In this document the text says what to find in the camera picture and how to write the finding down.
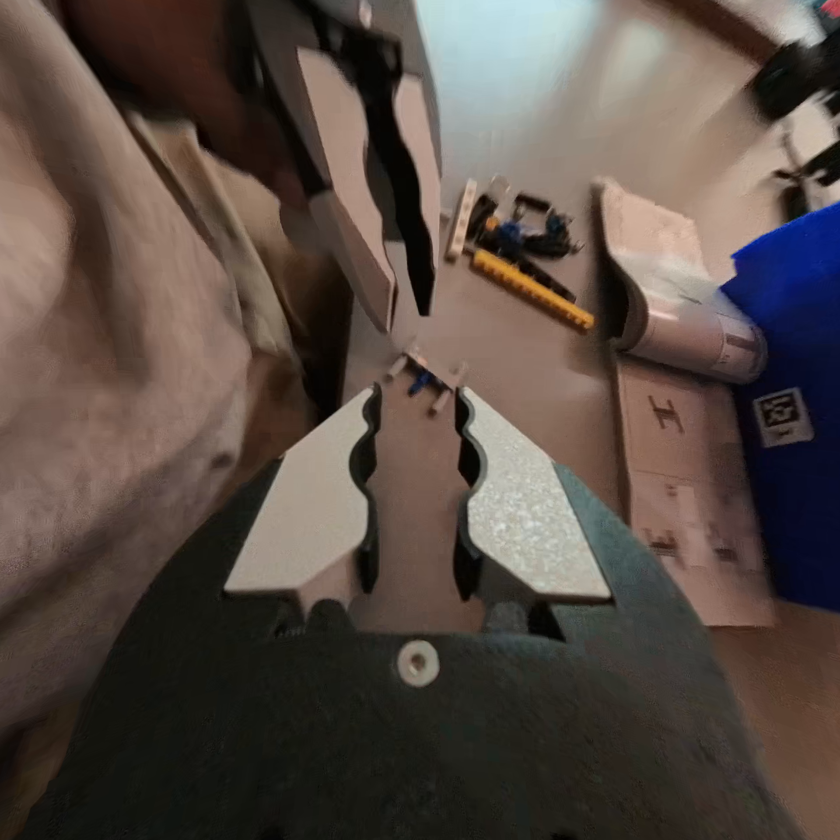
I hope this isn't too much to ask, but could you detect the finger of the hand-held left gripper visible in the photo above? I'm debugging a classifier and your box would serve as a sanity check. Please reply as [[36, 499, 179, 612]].
[[297, 41, 399, 333], [360, 39, 442, 318]]

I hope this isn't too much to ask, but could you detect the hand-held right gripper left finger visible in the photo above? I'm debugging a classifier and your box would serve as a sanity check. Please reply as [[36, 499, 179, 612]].
[[224, 386, 383, 611]]

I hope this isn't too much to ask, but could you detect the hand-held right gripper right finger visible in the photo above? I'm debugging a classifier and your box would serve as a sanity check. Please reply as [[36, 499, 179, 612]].
[[455, 387, 613, 608]]

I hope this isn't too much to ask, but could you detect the grey lego axle assembly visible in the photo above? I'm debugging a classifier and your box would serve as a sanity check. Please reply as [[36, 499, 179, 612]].
[[386, 351, 470, 417]]

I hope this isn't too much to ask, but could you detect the white lego beam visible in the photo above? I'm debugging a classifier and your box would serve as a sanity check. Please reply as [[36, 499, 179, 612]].
[[445, 178, 479, 262]]

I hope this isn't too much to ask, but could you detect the bent black lego beam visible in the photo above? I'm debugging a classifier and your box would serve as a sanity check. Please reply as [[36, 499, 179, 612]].
[[469, 193, 501, 238]]

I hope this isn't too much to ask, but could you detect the curved dark lego beam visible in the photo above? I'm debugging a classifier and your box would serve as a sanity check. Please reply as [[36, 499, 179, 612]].
[[521, 223, 585, 260]]

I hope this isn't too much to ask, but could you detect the lego instruction booklet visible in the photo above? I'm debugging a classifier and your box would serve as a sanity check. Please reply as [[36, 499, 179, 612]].
[[591, 177, 778, 627]]

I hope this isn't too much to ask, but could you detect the yellow lego beam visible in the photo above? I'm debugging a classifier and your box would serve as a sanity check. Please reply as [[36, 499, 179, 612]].
[[471, 248, 597, 331]]

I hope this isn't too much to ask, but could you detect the long black lego beam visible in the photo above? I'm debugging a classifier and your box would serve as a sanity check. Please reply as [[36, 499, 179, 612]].
[[505, 252, 580, 305]]

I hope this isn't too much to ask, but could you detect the white printed tag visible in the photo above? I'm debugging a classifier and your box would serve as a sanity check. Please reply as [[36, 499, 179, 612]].
[[753, 387, 815, 448]]

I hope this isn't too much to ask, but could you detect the blue storage bin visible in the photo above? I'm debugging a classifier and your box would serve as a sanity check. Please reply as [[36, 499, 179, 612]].
[[718, 203, 840, 614]]

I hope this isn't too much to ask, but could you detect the black blurred object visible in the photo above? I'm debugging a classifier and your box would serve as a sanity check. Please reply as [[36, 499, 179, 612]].
[[748, 33, 840, 221]]

